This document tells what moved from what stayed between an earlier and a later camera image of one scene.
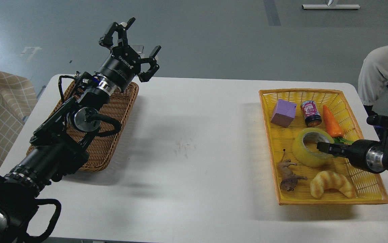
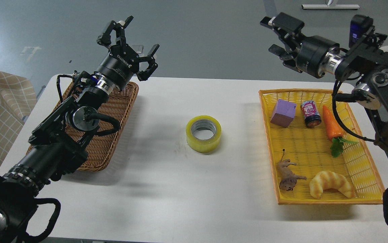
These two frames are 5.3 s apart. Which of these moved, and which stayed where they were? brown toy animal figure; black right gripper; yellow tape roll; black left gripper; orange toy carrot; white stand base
Moved: yellow tape roll; black right gripper
Stayed: brown toy animal figure; white stand base; black left gripper; orange toy carrot
